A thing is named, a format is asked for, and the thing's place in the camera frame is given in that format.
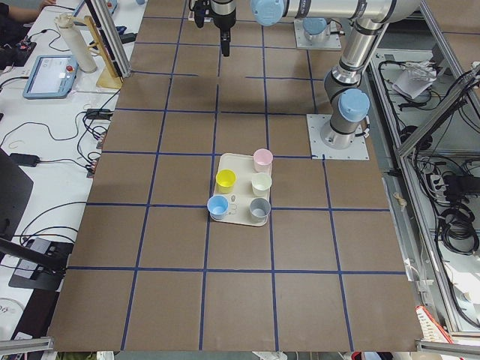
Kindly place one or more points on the blue teach pendant tablet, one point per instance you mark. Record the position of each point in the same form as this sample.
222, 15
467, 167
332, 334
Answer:
52, 77

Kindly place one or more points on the cream white cup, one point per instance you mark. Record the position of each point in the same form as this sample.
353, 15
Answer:
261, 183

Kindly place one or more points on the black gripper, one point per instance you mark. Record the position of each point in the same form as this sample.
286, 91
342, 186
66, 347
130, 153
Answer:
223, 16

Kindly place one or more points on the wooden stand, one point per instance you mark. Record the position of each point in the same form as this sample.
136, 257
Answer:
108, 77

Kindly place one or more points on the aluminium frame post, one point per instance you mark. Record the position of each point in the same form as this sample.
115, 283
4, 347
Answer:
109, 37

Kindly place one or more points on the white cylinder bottle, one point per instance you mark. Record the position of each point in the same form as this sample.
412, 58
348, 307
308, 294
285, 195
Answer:
75, 42

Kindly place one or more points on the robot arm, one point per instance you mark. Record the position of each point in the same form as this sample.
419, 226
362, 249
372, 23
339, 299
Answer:
370, 19
317, 30

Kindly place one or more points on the pink cup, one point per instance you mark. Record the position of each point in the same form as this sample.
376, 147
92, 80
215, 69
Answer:
262, 159

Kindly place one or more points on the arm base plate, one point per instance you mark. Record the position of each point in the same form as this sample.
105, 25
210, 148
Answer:
301, 43
326, 144

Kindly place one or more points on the cream plastic tray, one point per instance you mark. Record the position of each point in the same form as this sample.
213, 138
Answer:
242, 195

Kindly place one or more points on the black monitor stand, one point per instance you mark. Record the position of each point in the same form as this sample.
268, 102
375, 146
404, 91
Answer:
42, 263

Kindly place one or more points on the yellow cup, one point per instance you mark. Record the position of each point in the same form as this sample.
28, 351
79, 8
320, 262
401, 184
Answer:
225, 181

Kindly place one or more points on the blue cup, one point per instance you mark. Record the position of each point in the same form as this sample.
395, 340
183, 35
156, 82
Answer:
218, 206

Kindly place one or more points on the grey cup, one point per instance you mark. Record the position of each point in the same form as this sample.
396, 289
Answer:
260, 209

